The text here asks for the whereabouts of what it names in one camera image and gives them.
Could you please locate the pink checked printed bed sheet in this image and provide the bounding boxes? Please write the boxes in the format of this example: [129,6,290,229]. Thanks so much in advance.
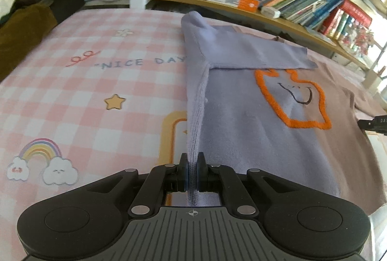
[0,6,387,249]

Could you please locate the brown cloth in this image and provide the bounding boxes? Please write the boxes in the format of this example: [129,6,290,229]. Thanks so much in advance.
[0,3,58,82]

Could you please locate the colourful toy packets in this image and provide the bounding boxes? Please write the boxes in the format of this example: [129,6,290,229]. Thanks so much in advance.
[339,22,380,56]

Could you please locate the small white packet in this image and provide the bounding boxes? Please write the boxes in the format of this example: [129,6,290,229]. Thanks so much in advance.
[260,6,282,19]

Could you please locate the wooden bookshelf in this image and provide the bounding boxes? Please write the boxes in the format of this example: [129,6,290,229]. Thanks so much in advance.
[146,0,387,74]

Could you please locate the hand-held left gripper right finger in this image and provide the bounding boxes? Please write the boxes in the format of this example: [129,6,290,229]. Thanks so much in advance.
[197,153,299,217]

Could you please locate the red boxed book set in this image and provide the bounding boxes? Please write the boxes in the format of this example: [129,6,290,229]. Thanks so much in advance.
[319,0,373,38]

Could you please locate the purple and pink sweater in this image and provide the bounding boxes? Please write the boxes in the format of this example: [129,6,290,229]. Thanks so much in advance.
[180,11,387,216]

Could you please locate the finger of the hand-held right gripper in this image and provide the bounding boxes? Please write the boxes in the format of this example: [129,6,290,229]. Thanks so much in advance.
[357,115,387,136]

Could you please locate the black cloth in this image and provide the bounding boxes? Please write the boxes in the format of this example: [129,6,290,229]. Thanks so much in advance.
[50,0,85,23]

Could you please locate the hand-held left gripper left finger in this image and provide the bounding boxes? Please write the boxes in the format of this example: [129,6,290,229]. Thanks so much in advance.
[88,153,189,218]

